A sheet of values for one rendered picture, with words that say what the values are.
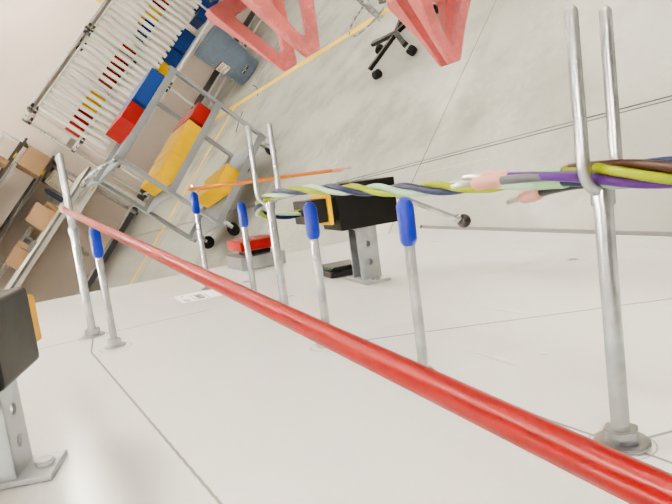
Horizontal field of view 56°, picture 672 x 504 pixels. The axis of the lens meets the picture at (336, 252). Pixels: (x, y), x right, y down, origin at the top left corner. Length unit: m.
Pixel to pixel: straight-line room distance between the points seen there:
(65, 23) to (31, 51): 0.59
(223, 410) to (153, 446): 0.04
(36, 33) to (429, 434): 9.01
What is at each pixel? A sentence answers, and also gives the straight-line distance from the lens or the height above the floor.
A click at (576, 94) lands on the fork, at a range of 0.21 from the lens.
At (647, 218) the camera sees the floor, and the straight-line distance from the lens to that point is 1.95.
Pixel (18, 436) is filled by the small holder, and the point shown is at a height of 1.30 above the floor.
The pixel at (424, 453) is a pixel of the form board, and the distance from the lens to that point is 0.24.
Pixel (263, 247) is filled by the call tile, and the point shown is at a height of 1.09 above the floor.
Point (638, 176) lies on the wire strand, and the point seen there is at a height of 1.21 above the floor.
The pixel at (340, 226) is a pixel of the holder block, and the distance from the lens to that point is 0.54.
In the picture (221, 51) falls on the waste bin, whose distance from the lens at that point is 7.52.
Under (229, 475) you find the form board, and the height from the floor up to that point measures 1.24.
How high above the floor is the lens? 1.35
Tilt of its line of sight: 25 degrees down
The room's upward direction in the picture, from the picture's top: 56 degrees counter-clockwise
